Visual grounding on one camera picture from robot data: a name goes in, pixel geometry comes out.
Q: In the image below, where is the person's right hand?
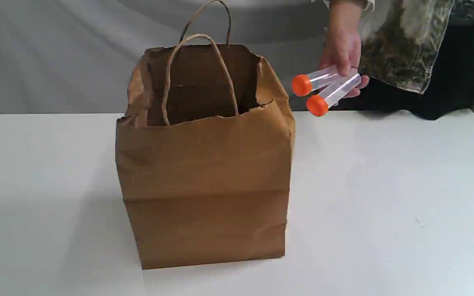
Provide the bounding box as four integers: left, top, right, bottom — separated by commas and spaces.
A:
318, 25, 361, 77

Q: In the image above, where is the orange-capped clear tube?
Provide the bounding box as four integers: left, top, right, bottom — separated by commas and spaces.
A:
306, 71, 361, 117
291, 66, 343, 97

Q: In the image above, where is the person in camouflage shirt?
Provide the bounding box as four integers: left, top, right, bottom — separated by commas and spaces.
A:
325, 0, 474, 120

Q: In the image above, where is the brown paper bag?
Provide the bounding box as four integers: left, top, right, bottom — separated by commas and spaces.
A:
116, 1, 295, 269

